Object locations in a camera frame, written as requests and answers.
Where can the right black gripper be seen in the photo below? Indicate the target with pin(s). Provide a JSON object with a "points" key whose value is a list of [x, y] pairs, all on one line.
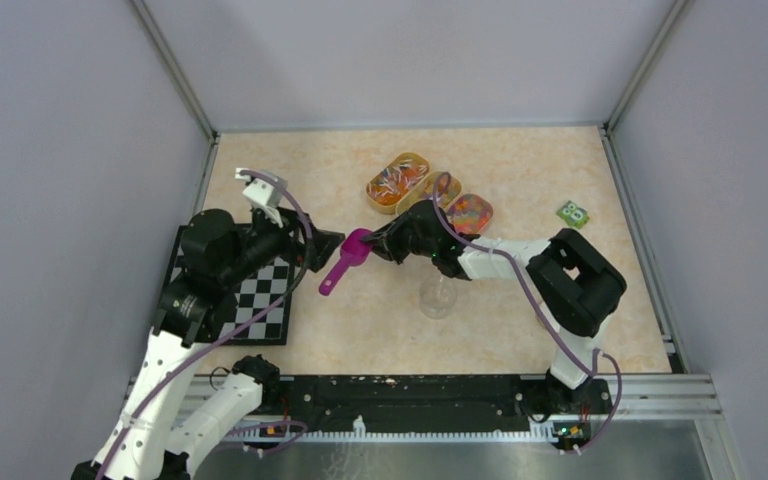
{"points": [[386, 240]]}

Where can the tray of yellow purple candies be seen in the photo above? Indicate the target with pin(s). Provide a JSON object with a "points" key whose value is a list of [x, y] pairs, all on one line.
{"points": [[446, 192]]}

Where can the tray of striped candies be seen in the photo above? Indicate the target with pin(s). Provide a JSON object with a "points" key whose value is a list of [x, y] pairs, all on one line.
{"points": [[390, 185]]}

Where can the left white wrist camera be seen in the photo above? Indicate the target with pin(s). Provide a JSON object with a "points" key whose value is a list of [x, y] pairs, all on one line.
{"points": [[262, 195]]}

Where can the black white checkerboard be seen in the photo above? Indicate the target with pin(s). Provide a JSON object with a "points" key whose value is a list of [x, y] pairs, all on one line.
{"points": [[253, 295]]}

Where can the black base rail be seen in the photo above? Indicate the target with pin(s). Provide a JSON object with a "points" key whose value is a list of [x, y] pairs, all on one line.
{"points": [[431, 404]]}

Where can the tray of orange pink candies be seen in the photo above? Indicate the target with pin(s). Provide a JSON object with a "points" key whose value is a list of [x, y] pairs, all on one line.
{"points": [[470, 214]]}

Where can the purple plastic scoop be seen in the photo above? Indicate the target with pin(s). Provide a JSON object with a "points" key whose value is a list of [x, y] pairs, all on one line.
{"points": [[353, 252]]}

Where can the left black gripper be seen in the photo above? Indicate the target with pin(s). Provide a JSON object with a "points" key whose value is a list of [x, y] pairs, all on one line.
{"points": [[294, 247]]}

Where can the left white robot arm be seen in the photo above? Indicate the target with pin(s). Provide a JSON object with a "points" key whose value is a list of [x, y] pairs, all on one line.
{"points": [[219, 255]]}

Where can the clear plastic cup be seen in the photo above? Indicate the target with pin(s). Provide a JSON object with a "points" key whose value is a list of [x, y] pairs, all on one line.
{"points": [[437, 296]]}

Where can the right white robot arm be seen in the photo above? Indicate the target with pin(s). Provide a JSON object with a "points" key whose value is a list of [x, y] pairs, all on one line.
{"points": [[572, 288]]}

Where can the green owl eraser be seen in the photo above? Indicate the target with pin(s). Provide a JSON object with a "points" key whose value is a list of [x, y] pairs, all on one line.
{"points": [[573, 215]]}

